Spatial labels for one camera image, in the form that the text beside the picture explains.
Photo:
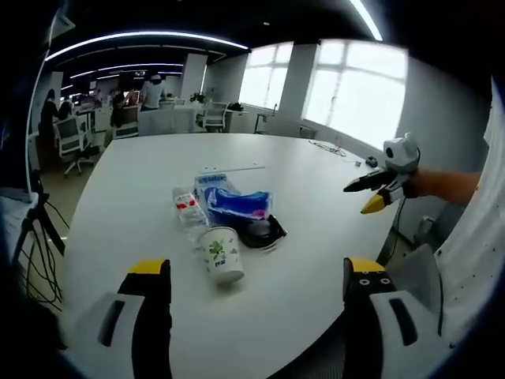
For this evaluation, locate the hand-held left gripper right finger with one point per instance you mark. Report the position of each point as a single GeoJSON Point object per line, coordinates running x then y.
{"type": "Point", "coordinates": [388, 312]}

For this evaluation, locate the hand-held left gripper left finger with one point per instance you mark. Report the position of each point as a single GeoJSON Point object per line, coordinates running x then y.
{"type": "Point", "coordinates": [130, 312]}

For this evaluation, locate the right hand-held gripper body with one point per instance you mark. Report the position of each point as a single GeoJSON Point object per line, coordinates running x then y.
{"type": "Point", "coordinates": [400, 154]}

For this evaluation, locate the white paper cup green print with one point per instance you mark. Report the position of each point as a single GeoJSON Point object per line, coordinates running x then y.
{"type": "Point", "coordinates": [221, 256]}

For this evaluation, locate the clear plastic water bottle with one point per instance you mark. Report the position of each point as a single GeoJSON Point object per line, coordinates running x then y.
{"type": "Point", "coordinates": [188, 209]}

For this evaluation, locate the black round tabletop item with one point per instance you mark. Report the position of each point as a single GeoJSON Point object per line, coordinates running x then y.
{"type": "Point", "coordinates": [260, 233]}

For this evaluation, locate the blue tissue pack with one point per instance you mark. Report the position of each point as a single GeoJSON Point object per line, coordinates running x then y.
{"type": "Point", "coordinates": [242, 205]}

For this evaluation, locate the blue and white carton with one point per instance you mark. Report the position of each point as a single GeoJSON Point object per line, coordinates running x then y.
{"type": "Point", "coordinates": [211, 183]}

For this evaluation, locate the small black object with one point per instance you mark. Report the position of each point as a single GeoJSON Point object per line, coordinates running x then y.
{"type": "Point", "coordinates": [371, 161]}

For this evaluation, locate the grey chair backrest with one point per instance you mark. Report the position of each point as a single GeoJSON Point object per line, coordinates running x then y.
{"type": "Point", "coordinates": [420, 276]}

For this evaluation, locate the large window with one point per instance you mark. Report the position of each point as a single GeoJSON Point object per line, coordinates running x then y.
{"type": "Point", "coordinates": [347, 83]}

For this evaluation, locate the person's white shirt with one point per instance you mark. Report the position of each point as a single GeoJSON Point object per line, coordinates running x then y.
{"type": "Point", "coordinates": [477, 252]}

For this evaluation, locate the white table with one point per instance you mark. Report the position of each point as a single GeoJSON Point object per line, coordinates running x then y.
{"type": "Point", "coordinates": [276, 316]}

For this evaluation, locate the black tripod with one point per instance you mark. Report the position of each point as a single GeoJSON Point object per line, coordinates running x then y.
{"type": "Point", "coordinates": [37, 213]}

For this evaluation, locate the ceiling light strip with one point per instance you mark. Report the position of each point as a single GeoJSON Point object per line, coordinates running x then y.
{"type": "Point", "coordinates": [146, 38]}
{"type": "Point", "coordinates": [367, 17]}

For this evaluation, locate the white office chair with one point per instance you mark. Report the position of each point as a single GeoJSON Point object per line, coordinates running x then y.
{"type": "Point", "coordinates": [215, 114]}
{"type": "Point", "coordinates": [73, 138]}

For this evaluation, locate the green potted plant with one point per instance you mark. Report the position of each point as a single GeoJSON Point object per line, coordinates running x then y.
{"type": "Point", "coordinates": [198, 96]}

